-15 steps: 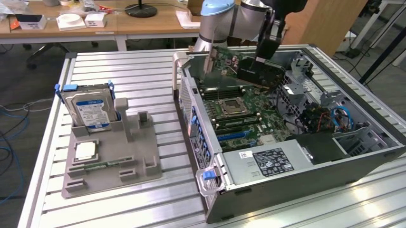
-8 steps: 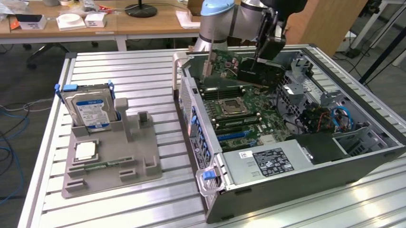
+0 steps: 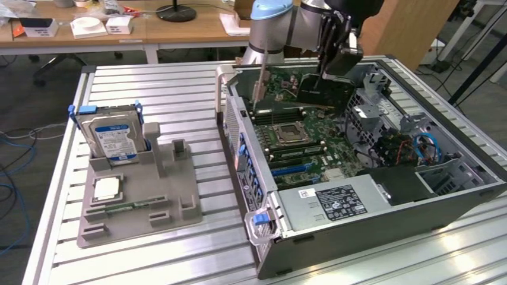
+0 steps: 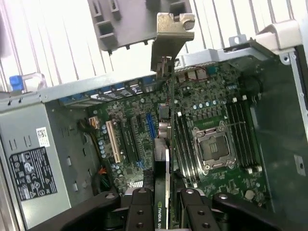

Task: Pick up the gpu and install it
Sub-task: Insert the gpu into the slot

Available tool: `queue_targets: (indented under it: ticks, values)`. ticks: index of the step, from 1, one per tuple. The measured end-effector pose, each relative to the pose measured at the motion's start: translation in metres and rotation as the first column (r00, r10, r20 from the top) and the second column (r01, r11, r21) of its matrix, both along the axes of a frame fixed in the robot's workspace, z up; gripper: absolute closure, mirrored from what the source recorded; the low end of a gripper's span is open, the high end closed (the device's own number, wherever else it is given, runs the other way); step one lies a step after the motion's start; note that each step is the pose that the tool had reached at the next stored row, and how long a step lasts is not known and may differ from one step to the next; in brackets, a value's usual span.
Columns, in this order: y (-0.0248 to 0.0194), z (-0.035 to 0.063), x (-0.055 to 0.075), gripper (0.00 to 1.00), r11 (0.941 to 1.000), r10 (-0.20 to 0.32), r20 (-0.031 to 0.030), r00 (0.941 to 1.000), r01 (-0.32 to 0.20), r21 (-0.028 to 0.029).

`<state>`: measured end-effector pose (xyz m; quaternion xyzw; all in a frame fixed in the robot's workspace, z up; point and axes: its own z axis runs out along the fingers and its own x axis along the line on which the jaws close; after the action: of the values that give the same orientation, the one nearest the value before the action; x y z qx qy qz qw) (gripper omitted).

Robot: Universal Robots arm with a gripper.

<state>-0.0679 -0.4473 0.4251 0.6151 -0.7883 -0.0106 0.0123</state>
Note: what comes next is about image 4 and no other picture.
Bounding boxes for black RAM slot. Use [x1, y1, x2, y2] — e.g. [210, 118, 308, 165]
[183, 112, 197, 187]
[236, 101, 257, 169]
[241, 96, 263, 173]
[231, 96, 253, 174]
[180, 112, 194, 187]
[227, 102, 248, 169]
[186, 112, 201, 188]

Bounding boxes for metal CPU socket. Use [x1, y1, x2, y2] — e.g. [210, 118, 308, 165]
[192, 120, 238, 173]

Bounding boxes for long black expansion slot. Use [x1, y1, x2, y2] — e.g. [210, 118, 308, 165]
[119, 119, 135, 164]
[129, 116, 145, 167]

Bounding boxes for white expansion slot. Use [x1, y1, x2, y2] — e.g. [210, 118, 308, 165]
[105, 120, 121, 163]

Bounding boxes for blue expansion slot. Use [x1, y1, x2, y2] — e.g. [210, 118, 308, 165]
[146, 113, 155, 140]

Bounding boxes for green motherboard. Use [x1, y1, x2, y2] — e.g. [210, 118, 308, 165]
[60, 60, 275, 212]

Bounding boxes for grey power supply unit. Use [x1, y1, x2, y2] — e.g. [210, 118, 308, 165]
[0, 97, 102, 231]

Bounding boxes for open grey PC case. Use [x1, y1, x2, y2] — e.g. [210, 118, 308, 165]
[0, 19, 308, 231]

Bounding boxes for blue case latch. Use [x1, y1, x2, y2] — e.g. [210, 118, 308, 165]
[9, 75, 24, 92]

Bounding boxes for grey plastic parts rack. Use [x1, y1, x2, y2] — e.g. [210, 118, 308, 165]
[88, 0, 193, 56]

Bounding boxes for red yellow power wires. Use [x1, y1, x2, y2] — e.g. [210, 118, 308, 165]
[92, 166, 114, 196]

